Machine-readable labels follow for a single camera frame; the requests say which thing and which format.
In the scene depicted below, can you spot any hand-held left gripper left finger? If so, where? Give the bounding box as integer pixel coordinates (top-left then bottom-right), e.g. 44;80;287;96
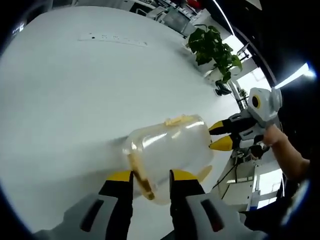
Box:
62;170;134;240

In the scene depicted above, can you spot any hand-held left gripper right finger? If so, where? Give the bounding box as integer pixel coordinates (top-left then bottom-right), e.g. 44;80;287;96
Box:
169;169;251;240

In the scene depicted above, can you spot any clear box with yellow buckles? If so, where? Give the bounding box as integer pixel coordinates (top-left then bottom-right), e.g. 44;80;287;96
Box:
122;113;216;206

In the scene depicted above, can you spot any person's right hand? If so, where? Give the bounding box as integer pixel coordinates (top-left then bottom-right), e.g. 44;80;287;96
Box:
263;125;286;147

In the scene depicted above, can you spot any small potted plant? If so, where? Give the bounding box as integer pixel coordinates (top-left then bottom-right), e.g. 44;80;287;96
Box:
236;87;249;102

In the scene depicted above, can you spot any small black device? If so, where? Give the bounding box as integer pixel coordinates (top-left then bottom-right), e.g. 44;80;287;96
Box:
214;80;231;97

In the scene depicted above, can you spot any ceiling light strip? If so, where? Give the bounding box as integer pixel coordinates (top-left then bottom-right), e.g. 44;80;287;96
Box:
273;62;317;90

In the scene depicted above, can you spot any potted green plant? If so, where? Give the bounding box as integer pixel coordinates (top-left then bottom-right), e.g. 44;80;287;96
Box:
186;24;244;85

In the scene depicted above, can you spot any person's dark clothing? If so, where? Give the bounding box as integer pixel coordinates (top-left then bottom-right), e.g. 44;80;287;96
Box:
239;159;318;240

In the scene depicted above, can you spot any long curved ceiling light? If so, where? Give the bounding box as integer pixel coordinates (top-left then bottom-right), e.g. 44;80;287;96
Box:
216;0;236;34

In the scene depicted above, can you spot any white power strip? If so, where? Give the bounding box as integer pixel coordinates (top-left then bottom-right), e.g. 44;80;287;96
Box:
76;31;149;48

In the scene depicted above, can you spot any black cable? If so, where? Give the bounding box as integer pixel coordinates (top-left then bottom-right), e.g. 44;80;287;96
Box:
211;163;242;193

